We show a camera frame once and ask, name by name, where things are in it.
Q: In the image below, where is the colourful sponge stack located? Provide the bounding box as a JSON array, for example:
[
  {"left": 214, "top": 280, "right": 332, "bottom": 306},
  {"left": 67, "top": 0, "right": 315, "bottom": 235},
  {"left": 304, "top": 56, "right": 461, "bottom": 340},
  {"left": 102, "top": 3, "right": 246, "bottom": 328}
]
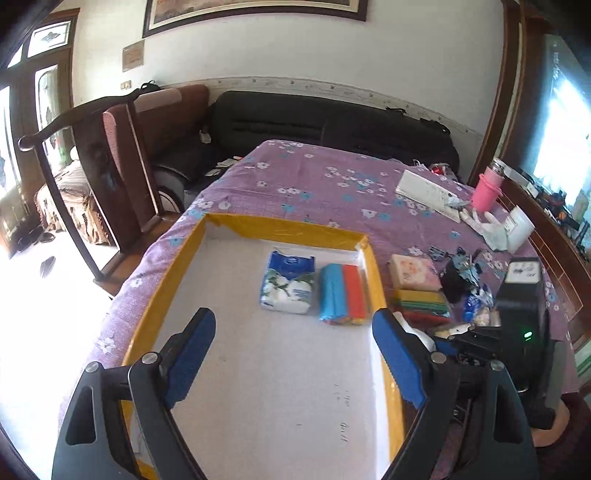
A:
[{"left": 391, "top": 289, "right": 452, "bottom": 330}]

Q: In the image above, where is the blue orange sponge pack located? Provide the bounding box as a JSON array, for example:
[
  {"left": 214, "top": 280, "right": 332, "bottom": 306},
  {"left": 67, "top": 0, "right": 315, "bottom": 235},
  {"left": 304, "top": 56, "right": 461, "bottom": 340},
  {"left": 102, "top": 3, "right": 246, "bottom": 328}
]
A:
[{"left": 318, "top": 263, "right": 369, "bottom": 325}]

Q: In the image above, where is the blue white cotton pack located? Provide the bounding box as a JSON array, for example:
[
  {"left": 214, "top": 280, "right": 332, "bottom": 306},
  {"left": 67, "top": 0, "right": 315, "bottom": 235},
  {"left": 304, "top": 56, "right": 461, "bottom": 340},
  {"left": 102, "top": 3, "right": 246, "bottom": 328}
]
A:
[{"left": 259, "top": 250, "right": 315, "bottom": 315}]

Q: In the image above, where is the blue white plastic bag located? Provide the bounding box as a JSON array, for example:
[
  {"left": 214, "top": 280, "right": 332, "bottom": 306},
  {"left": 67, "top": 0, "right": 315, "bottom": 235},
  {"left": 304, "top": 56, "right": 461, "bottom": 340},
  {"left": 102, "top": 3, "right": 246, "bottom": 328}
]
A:
[{"left": 463, "top": 285, "right": 501, "bottom": 328}]

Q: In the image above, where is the white cloth bag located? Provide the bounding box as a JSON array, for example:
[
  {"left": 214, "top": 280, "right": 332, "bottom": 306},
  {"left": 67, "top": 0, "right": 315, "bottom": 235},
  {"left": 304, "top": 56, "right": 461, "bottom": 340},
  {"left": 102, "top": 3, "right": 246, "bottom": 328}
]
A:
[{"left": 394, "top": 311, "right": 436, "bottom": 352}]

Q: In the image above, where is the black motor with gear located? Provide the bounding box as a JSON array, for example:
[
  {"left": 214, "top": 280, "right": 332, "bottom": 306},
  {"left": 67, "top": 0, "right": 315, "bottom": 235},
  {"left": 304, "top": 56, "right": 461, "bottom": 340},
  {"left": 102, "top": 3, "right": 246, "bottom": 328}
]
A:
[{"left": 439, "top": 247, "right": 482, "bottom": 304}]

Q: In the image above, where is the white work glove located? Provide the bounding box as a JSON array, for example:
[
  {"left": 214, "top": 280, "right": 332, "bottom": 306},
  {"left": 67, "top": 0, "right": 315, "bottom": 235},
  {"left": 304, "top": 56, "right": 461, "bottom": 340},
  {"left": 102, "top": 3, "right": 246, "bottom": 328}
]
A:
[{"left": 460, "top": 209, "right": 508, "bottom": 251}]

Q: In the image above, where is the white plastic jar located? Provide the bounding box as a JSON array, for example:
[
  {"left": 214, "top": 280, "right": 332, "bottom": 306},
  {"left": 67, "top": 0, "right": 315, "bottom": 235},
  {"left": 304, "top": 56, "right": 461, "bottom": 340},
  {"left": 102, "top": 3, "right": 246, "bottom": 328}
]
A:
[{"left": 503, "top": 206, "right": 535, "bottom": 254}]

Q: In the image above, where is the pink thermos bottle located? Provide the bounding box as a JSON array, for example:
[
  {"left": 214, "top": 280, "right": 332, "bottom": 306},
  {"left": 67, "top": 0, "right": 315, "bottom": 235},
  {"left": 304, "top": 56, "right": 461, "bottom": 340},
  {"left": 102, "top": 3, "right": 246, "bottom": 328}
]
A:
[{"left": 471, "top": 157, "right": 505, "bottom": 213}]

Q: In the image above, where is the white paper booklet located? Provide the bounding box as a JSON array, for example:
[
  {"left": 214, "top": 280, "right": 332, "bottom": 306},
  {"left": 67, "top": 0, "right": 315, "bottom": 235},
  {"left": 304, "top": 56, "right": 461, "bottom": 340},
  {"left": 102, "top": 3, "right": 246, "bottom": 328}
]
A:
[{"left": 396, "top": 171, "right": 466, "bottom": 223}]

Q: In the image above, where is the yellow rimmed tray box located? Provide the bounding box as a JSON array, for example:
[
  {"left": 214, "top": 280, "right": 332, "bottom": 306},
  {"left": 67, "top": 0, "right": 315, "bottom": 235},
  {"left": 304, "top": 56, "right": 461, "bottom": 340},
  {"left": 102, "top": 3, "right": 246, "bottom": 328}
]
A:
[{"left": 126, "top": 214, "right": 404, "bottom": 479}]

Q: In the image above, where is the wooden sideboard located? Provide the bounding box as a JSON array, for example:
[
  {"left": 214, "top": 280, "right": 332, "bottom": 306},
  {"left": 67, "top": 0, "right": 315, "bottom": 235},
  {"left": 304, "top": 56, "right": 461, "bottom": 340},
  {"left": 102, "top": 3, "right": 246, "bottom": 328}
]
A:
[{"left": 469, "top": 1, "right": 590, "bottom": 351}]

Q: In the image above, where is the purple floral tablecloth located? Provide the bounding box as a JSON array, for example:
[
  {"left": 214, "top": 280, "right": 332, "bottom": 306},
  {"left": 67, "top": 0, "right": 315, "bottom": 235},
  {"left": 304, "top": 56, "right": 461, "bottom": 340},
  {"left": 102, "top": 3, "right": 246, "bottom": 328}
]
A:
[{"left": 57, "top": 139, "right": 581, "bottom": 480}]

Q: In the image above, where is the dark wooden chair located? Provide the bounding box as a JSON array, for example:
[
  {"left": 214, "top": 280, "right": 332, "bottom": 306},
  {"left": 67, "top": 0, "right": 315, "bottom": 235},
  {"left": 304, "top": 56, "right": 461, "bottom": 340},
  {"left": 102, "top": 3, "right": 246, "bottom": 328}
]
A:
[{"left": 18, "top": 88, "right": 183, "bottom": 295}]

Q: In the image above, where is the brown armchair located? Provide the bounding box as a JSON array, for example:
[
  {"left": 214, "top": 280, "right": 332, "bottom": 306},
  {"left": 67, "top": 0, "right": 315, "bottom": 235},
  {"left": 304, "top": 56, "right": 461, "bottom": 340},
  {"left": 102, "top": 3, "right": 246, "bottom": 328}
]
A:
[{"left": 102, "top": 84, "right": 211, "bottom": 226}]

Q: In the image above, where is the black sofa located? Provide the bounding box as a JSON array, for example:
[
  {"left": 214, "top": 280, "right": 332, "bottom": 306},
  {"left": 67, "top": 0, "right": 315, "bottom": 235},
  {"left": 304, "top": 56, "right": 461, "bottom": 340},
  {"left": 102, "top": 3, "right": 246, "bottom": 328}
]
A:
[{"left": 151, "top": 91, "right": 460, "bottom": 212}]

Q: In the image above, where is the framed horse painting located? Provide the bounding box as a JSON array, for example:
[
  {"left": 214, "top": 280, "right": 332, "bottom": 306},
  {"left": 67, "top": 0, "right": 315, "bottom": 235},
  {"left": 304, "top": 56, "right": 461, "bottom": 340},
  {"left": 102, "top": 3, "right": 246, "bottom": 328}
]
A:
[{"left": 142, "top": 0, "right": 369, "bottom": 38}]

